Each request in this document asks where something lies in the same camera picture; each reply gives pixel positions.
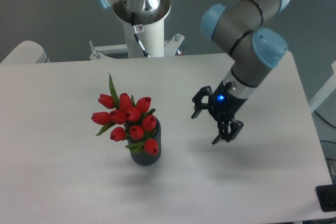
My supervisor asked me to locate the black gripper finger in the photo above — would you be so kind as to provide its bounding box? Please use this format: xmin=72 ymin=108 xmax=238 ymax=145
xmin=191 ymin=86 xmax=212 ymax=119
xmin=212 ymin=118 xmax=244 ymax=145

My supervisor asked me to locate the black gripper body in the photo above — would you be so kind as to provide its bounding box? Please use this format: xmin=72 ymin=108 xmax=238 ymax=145
xmin=209 ymin=81 xmax=247 ymax=130

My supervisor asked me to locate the red tulip bouquet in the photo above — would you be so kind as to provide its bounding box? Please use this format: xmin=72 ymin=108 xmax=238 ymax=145
xmin=91 ymin=75 xmax=161 ymax=157

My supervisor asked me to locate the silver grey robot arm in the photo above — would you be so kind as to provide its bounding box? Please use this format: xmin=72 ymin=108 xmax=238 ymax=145
xmin=95 ymin=0 xmax=290 ymax=142

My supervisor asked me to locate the dark grey ribbed vase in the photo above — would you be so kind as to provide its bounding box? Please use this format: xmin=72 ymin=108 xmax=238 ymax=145
xmin=130 ymin=120 xmax=162 ymax=166

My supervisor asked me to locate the black box at table edge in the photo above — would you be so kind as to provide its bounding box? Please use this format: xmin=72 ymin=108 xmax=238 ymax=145
xmin=316 ymin=184 xmax=335 ymax=212

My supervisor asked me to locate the white rounded furniture piece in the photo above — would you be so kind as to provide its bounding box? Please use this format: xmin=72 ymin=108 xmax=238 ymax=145
xmin=1 ymin=40 xmax=50 ymax=65

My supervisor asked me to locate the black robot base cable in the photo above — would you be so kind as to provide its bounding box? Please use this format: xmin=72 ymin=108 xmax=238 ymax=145
xmin=130 ymin=11 xmax=151 ymax=58

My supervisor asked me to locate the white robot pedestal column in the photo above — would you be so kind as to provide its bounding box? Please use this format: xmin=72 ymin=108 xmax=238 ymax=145
xmin=88 ymin=0 xmax=185 ymax=61

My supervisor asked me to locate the white frame bar right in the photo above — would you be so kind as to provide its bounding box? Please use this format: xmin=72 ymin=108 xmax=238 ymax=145
xmin=308 ymin=61 xmax=335 ymax=113

